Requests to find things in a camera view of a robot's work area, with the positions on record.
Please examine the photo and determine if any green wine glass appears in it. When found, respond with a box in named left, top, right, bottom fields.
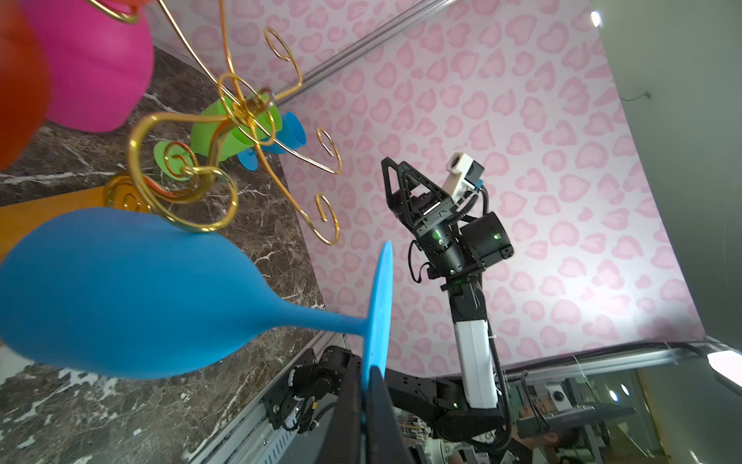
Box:
left=191, top=100, right=283, bottom=162
left=154, top=141, right=197, bottom=182

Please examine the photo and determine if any red wine glass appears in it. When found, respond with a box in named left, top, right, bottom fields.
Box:
left=1, top=1, right=51, bottom=169

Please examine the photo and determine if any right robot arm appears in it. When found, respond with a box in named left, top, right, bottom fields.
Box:
left=382, top=153, right=514, bottom=452

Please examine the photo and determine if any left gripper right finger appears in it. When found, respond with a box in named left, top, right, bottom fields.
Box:
left=366, top=367, right=415, bottom=464

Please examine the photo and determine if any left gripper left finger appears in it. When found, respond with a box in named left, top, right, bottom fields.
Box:
left=315, top=367, right=362, bottom=464

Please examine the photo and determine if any green wine glass front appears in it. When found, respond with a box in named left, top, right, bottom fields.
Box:
left=154, top=141, right=197, bottom=182

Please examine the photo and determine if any wooden rack base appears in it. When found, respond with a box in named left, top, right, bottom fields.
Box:
left=1, top=185, right=151, bottom=259

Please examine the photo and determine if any gold wire glass rack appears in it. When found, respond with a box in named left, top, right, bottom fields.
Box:
left=86, top=0, right=344, bottom=247

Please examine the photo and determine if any magenta wine glass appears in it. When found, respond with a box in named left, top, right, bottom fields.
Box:
left=19, top=0, right=154, bottom=133

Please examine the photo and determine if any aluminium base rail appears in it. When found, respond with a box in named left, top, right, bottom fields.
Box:
left=189, top=332, right=346, bottom=463

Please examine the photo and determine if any blue wine glass front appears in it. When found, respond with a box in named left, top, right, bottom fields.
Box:
left=237, top=112, right=306, bottom=171

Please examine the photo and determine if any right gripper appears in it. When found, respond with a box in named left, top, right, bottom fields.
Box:
left=381, top=157, right=457, bottom=238

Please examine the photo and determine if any blue wine glass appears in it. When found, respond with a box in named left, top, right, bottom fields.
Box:
left=237, top=112, right=306, bottom=171
left=1, top=208, right=394, bottom=382

